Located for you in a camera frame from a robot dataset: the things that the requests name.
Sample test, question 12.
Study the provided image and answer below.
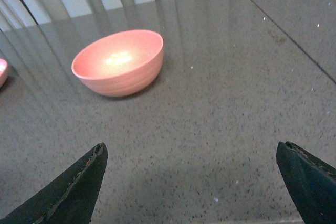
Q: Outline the pink plate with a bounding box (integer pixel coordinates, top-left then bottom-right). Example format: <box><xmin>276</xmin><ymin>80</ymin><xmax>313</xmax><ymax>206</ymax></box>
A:
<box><xmin>0</xmin><ymin>59</ymin><xmax>9</xmax><ymax>87</ymax></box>

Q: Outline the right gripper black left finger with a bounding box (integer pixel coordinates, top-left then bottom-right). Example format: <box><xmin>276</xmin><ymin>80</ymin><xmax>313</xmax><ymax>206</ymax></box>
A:
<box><xmin>1</xmin><ymin>143</ymin><xmax>108</xmax><ymax>223</ymax></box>

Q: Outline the pink bowl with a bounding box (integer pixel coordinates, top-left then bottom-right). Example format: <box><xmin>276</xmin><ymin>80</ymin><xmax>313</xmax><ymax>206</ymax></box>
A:
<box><xmin>71</xmin><ymin>29</ymin><xmax>164</xmax><ymax>97</ymax></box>

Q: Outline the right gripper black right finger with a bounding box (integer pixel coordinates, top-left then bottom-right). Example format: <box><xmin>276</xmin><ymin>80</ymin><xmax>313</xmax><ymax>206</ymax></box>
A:
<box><xmin>276</xmin><ymin>142</ymin><xmax>335</xmax><ymax>223</ymax></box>

